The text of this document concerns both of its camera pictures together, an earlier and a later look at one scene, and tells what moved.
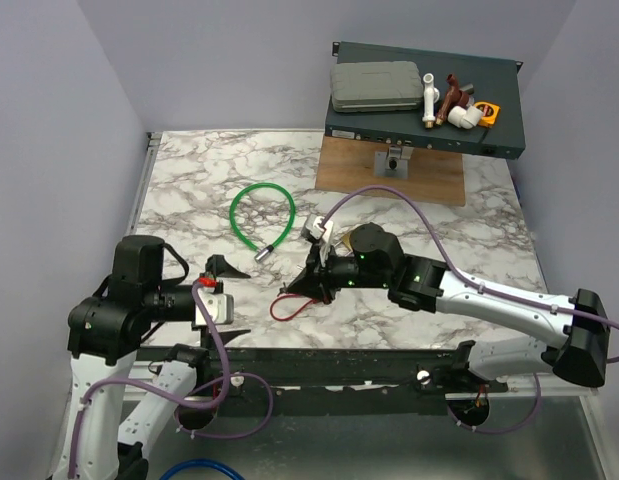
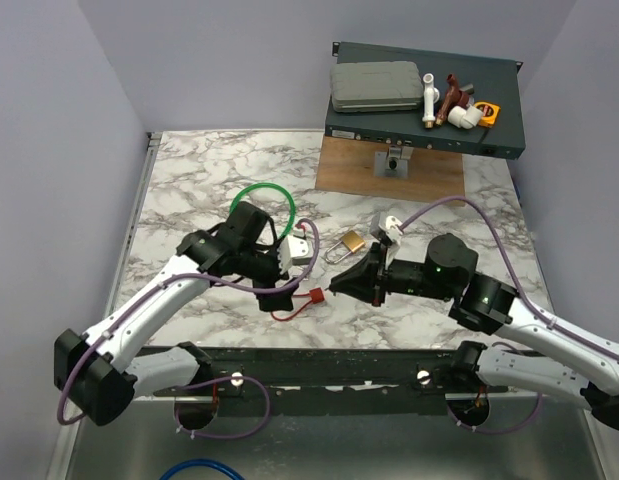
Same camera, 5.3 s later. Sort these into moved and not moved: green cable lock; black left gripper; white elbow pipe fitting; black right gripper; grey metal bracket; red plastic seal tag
Moved: black left gripper; black right gripper
Not moved: green cable lock; grey metal bracket; red plastic seal tag; white elbow pipe fitting
